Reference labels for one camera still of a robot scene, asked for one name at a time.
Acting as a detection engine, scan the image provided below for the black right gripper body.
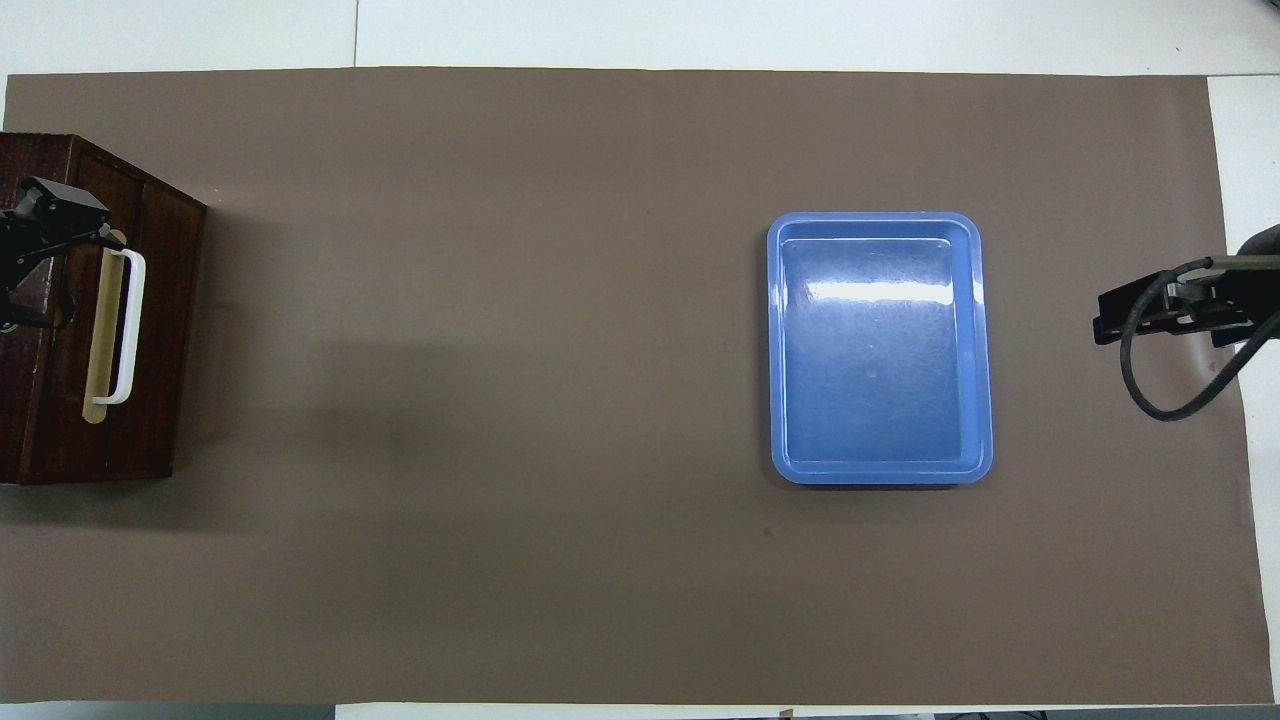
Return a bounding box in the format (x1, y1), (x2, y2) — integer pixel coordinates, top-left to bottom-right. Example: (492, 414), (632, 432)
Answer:
(1168, 225), (1280, 327)

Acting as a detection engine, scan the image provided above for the white drawer handle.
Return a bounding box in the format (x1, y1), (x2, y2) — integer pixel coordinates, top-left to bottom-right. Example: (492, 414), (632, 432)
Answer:
(92, 248), (147, 405)

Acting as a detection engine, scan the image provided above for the dark wood drawer cabinet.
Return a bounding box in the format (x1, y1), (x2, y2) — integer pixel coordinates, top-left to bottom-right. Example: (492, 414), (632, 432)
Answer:
(0, 133), (209, 487)

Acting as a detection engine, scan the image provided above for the blue plastic tray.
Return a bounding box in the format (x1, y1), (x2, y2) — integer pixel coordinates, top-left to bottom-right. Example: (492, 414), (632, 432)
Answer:
(767, 211), (995, 487)

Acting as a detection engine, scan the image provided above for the brown paper table mat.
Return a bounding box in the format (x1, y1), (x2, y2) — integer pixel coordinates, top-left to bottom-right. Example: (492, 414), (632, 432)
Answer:
(0, 66), (1273, 706)

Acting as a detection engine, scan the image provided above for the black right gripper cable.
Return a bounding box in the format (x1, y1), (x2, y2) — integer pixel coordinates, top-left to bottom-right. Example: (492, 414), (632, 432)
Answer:
(1118, 256), (1280, 422)

